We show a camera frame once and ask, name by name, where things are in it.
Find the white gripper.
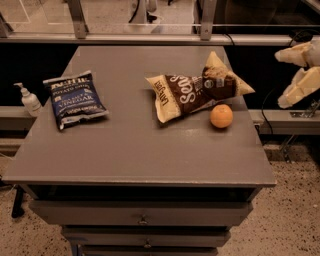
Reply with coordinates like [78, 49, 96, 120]
[274, 40, 320, 109]

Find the brown chip bag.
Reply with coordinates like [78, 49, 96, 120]
[147, 51, 255, 123]

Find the blue kettle chip bag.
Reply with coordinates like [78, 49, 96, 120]
[43, 70, 108, 130]

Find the orange fruit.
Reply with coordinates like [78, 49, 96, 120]
[210, 104, 233, 128]

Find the grey drawer cabinet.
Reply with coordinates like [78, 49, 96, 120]
[4, 46, 276, 256]

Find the white pump bottle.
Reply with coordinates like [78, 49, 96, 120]
[15, 83, 42, 117]

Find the black cable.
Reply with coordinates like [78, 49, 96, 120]
[260, 86, 284, 136]

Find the metal railing frame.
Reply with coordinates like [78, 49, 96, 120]
[0, 0, 319, 46]

